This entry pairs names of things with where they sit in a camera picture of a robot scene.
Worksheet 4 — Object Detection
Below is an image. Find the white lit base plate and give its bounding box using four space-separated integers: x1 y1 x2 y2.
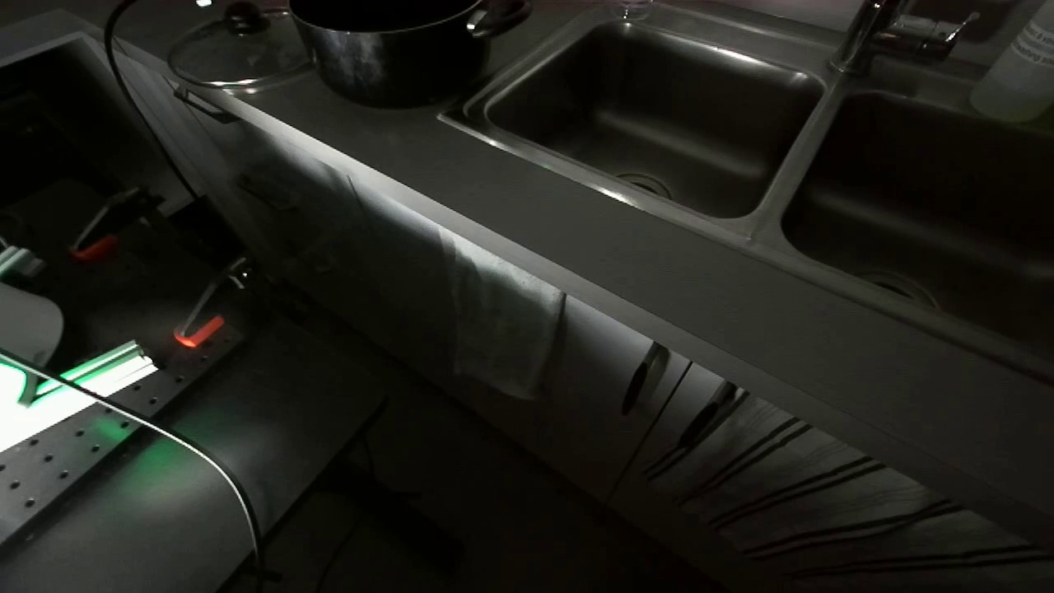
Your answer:
0 337 165 455

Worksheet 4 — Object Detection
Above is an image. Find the perforated black mounting plate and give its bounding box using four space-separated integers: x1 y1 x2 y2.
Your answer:
0 328 249 553

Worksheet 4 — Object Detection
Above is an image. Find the glass lid with black knob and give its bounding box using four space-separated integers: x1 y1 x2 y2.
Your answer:
165 0 319 95

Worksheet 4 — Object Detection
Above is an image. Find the white plastic bottle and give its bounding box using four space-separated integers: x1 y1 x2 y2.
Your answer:
968 0 1054 125

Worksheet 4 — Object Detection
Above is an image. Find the black steel pot with handles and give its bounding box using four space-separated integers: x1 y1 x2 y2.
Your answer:
287 0 534 112

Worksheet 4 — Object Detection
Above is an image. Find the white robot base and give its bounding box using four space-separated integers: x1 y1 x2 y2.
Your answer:
0 279 66 377

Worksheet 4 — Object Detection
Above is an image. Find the white cable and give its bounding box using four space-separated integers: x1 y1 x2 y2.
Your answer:
0 345 269 593

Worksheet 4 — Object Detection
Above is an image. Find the thin black cable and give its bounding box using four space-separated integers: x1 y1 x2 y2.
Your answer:
102 0 212 211

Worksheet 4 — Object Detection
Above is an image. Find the grey hanging dish towel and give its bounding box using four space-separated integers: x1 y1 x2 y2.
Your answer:
442 251 570 407

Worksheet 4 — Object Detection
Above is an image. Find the dark cabinet drawer handle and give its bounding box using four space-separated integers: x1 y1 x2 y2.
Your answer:
171 84 239 125
641 380 752 486
620 339 671 418

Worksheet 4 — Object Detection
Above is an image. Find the stainless steel double sink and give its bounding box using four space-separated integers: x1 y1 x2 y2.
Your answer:
438 4 1054 388

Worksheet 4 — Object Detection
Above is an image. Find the clamp with orange handle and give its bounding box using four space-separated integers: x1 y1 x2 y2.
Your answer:
66 189 150 266
171 259 257 356

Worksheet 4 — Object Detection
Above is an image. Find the chrome sink faucet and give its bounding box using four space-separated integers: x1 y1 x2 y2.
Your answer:
833 0 985 80

